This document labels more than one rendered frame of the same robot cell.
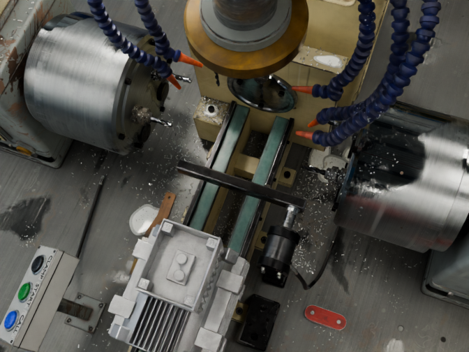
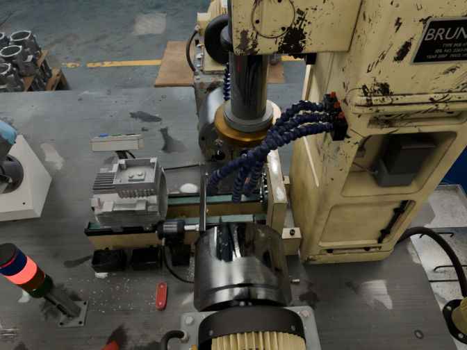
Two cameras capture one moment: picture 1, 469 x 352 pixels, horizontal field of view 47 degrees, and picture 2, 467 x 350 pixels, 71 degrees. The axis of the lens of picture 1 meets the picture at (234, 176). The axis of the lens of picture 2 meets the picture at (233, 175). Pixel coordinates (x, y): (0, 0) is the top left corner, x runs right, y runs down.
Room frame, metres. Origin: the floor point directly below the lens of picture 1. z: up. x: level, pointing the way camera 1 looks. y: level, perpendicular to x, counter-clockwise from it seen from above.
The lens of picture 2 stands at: (0.10, -0.61, 1.89)
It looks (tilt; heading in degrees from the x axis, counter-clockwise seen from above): 50 degrees down; 59
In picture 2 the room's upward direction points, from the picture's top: 2 degrees counter-clockwise
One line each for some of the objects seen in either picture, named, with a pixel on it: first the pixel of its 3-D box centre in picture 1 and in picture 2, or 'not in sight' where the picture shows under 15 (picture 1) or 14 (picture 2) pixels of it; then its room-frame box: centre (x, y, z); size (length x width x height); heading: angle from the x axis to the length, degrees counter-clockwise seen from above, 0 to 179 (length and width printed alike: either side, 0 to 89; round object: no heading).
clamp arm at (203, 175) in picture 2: (239, 186); (202, 199); (0.34, -0.01, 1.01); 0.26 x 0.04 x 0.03; 60
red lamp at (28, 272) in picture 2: not in sight; (19, 268); (-0.17, -0.03, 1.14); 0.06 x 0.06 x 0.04
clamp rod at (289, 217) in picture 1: (287, 225); (187, 228); (0.25, -0.08, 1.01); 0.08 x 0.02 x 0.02; 150
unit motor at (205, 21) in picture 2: not in sight; (219, 53); (0.74, 0.53, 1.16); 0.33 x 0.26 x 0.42; 60
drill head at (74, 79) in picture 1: (81, 76); (230, 117); (0.62, 0.27, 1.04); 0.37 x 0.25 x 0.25; 60
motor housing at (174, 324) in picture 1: (181, 298); (133, 196); (0.15, 0.13, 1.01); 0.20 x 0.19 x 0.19; 150
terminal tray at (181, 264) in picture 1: (181, 267); (138, 178); (0.19, 0.11, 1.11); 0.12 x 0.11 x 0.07; 150
